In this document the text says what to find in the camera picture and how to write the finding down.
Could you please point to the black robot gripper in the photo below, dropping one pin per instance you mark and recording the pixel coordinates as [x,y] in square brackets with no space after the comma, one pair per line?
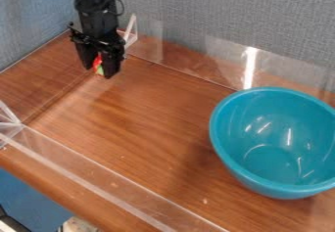
[94,33]

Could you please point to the red toy strawberry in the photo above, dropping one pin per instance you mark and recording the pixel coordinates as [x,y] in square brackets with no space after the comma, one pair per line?
[98,67]

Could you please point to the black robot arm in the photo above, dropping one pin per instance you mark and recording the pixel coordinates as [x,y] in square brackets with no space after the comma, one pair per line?
[94,5]

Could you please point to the blue plastic bowl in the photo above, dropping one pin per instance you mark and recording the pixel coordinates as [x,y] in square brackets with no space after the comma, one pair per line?
[274,137]

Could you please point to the clear acrylic back barrier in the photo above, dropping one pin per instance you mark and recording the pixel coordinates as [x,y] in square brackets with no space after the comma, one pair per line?
[232,65]

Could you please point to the clear acrylic barrier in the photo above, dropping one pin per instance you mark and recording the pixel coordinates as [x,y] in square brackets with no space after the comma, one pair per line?
[48,161]
[232,65]

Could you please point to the clear acrylic front barrier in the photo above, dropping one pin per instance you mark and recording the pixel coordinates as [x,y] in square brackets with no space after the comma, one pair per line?
[48,161]

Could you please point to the clear acrylic corner bracket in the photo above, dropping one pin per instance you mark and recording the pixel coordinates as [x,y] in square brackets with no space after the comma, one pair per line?
[130,34]

